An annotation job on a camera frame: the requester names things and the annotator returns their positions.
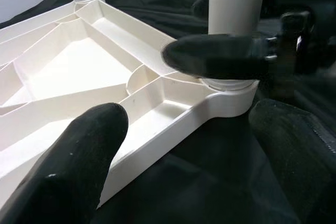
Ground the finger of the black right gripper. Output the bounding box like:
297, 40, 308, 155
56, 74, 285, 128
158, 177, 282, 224
191, 0, 211, 20
160, 34, 279, 82

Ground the black fabric table cover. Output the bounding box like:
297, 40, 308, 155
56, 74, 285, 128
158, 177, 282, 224
0, 0, 336, 224

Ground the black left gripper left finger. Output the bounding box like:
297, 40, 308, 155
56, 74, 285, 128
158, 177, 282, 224
0, 102, 129, 224

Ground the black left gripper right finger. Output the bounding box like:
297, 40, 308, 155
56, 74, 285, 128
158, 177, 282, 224
248, 98, 336, 224

